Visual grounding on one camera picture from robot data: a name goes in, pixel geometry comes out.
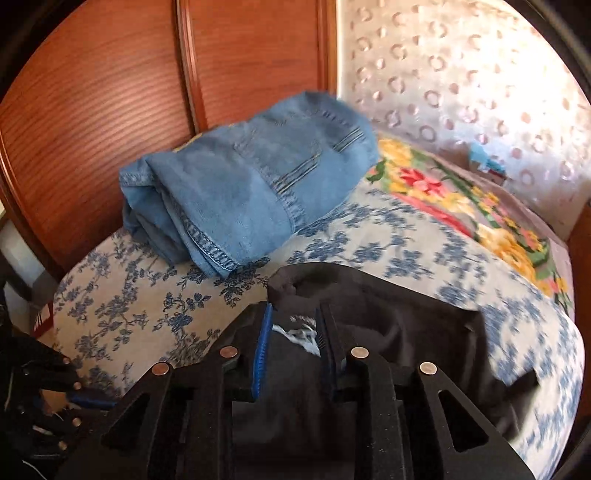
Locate red floral cloth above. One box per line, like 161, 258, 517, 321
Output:
32, 307, 54, 336

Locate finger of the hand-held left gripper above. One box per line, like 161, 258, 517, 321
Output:
28, 411, 100, 464
39, 362, 118, 412

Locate wooden slatted wardrobe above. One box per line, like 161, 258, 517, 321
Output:
0, 0, 338, 280

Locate blue floral bedsheet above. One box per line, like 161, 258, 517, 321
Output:
37, 185, 585, 476

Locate sheer circle-patterned curtain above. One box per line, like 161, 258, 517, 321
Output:
337, 0, 591, 241

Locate colourful floral blanket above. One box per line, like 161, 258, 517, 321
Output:
365, 134, 575, 319

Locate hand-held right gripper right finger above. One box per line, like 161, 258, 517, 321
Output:
315, 304, 539, 480

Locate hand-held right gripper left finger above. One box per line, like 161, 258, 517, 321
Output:
55, 302, 278, 480

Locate cardboard box with blue contents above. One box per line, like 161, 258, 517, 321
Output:
466, 141, 509, 185

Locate black pants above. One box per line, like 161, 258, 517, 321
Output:
231, 263, 539, 480

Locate folded blue jeans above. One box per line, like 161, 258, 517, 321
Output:
119, 91, 380, 278

